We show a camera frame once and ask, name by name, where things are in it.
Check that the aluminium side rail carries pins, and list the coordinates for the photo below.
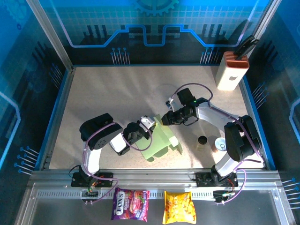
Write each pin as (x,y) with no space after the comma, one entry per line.
(250,100)
(66,84)

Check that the small jar with black lid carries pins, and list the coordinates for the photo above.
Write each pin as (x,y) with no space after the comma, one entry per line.
(202,140)

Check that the aluminium corner post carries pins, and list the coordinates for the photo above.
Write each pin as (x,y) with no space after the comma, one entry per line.
(267,21)
(50,35)

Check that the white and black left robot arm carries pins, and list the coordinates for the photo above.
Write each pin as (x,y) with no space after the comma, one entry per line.
(100,131)

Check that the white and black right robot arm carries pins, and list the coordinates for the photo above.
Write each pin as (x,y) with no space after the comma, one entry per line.
(211,114)

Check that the silver topped drink can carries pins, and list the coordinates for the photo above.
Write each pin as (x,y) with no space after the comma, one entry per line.
(219,143)

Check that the aluminium front rail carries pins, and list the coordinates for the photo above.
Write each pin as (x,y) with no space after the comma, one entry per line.
(152,178)

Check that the yellow snack bag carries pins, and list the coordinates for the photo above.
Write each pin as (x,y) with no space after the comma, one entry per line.
(179,207)

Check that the purple candy bag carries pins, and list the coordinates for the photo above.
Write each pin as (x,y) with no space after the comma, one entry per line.
(130,205)

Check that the light green paper box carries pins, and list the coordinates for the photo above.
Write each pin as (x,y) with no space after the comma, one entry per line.
(161,138)

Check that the white knife block orange top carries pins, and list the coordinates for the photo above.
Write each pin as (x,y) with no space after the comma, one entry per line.
(228,75)

